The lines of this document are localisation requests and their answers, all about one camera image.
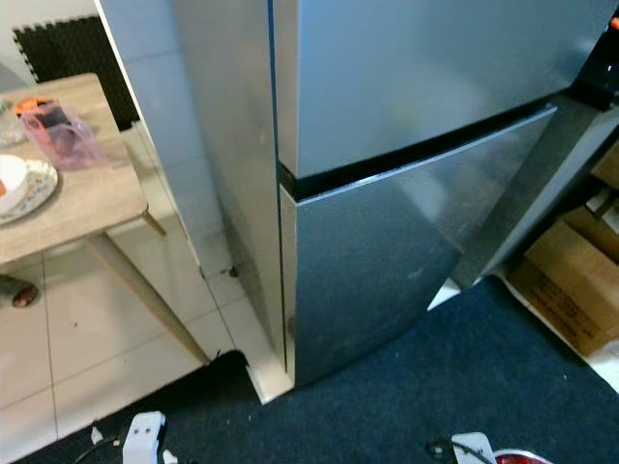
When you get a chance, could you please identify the grey steel fridge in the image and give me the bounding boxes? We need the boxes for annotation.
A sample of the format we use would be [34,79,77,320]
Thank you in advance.
[169,0,619,388]

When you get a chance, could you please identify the floral rimmed plate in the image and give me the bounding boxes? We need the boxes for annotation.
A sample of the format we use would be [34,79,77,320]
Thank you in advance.
[0,159,59,226]

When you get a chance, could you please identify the light wooden table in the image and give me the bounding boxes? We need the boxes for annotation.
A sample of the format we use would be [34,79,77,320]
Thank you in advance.
[0,72,212,366]

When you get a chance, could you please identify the pink pitcher orange lid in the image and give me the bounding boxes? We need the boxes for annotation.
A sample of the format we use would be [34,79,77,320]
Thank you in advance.
[15,95,107,172]

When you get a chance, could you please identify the black foam puzzle mat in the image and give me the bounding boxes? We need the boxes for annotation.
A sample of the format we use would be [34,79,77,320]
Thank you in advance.
[13,14,141,131]

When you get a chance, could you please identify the dark carpet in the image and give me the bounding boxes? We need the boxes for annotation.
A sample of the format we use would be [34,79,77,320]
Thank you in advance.
[15,275,619,464]

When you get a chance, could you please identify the dark grey cabinet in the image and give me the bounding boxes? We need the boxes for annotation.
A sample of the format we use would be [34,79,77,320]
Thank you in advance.
[453,92,619,288]

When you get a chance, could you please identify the large brown cardboard box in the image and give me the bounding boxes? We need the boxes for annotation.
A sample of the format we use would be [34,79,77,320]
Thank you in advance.
[508,220,619,357]

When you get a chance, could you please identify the small brown cardboard box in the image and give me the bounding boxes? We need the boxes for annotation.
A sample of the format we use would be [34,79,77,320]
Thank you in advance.
[590,140,619,191]

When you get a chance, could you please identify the black appliance orange knob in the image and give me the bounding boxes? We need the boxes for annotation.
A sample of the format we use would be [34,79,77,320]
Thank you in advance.
[571,14,619,107]

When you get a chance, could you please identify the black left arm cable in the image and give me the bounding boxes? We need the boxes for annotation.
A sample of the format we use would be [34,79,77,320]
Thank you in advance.
[73,435,127,464]

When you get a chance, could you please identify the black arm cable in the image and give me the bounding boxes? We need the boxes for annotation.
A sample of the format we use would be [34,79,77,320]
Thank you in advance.
[73,435,127,464]
[426,437,494,464]

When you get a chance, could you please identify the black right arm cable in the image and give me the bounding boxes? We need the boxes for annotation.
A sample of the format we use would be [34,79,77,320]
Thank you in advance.
[426,437,494,464]

